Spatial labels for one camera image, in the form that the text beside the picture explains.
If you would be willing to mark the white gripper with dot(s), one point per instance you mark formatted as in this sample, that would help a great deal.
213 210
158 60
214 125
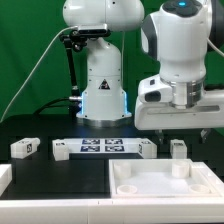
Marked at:
207 113

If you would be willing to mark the white square tabletop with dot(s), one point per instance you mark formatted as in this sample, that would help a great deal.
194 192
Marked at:
156 178

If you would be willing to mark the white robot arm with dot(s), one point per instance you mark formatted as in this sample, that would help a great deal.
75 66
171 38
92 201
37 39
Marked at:
177 35

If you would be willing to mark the white right fence block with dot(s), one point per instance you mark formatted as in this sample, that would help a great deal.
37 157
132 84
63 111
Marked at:
210 179

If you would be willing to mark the white fence block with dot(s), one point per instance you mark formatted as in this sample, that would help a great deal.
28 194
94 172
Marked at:
210 179
5 177

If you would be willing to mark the white left fence block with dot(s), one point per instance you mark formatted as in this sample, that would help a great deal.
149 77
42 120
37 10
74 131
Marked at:
5 177

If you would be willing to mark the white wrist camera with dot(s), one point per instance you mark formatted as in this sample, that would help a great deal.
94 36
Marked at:
154 90

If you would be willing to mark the white front fence rail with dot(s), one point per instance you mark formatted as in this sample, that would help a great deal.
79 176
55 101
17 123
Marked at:
113 211

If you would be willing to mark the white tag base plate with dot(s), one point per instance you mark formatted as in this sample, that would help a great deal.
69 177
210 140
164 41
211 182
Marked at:
102 145

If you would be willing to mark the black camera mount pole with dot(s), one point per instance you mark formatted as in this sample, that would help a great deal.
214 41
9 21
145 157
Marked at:
73 44

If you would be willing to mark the grey mounted camera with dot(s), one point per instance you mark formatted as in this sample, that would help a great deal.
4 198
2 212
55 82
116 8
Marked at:
91 31

